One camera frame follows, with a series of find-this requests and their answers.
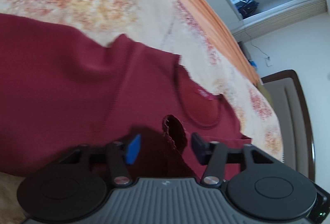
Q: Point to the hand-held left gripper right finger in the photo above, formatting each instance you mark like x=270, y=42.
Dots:
x=198, y=148

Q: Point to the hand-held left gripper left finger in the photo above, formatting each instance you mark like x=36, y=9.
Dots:
x=134, y=148

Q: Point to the dark red knit sweater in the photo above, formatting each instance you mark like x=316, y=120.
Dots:
x=64, y=85

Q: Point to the brown padded headboard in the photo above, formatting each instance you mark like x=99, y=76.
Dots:
x=288, y=110

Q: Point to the small blue object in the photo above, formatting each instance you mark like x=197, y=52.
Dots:
x=254, y=63

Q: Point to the orange bed sheet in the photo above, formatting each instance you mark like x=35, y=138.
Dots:
x=206, y=15

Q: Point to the dark blue bag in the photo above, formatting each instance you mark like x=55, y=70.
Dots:
x=247, y=7

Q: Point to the beige ribbed window trim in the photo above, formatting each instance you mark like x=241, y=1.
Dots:
x=283, y=16

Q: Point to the white wall socket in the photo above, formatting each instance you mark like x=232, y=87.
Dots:
x=269, y=61

